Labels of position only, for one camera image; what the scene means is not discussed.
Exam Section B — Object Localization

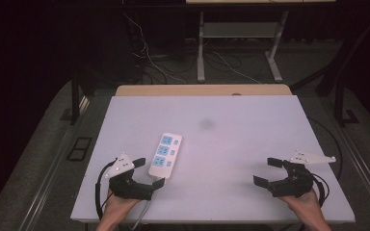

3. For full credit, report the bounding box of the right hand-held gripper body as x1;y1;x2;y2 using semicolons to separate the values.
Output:
268;149;337;198

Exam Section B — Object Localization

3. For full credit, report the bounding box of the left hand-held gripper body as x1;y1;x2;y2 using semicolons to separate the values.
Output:
105;153;154;201

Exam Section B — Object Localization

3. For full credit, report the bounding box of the white power strip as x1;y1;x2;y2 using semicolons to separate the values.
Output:
147;132;183;180

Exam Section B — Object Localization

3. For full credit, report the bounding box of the person's left hand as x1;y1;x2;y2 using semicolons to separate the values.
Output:
103;189;142;222

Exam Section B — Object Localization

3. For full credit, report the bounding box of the person's right hand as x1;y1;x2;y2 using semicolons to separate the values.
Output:
277;189;323;222

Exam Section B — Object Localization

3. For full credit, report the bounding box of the white table board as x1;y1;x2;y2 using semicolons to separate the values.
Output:
70;94;357;224

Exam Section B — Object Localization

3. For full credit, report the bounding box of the black floor socket plate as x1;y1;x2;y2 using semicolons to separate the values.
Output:
66;137;93;162

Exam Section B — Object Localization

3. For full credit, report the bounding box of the black stand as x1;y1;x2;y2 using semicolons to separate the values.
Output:
332;61;360;127
61;68;90;126

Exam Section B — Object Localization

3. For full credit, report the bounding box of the wooden table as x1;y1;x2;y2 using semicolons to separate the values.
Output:
115;84;293;97

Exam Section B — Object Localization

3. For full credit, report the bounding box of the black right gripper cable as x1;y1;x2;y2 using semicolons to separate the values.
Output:
310;172;330;207

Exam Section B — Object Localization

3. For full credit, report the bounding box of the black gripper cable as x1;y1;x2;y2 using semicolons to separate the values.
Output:
310;172;330;207
94;158;119;221

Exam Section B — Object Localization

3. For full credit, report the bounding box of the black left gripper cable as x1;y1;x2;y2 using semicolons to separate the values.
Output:
94;158;119;221

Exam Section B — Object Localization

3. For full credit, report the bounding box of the black floor cable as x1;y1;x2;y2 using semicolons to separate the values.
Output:
307;116;344;181

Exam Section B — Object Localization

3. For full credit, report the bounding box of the metal floor rail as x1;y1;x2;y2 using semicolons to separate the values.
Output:
317;95;370;222
18;95;92;231

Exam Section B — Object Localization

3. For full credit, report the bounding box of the white floor cable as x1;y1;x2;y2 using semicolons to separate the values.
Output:
122;12;188;86
211;50;262;85

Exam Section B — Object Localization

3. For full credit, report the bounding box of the grey metal desk frame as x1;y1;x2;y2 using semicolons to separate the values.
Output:
196;11;290;84

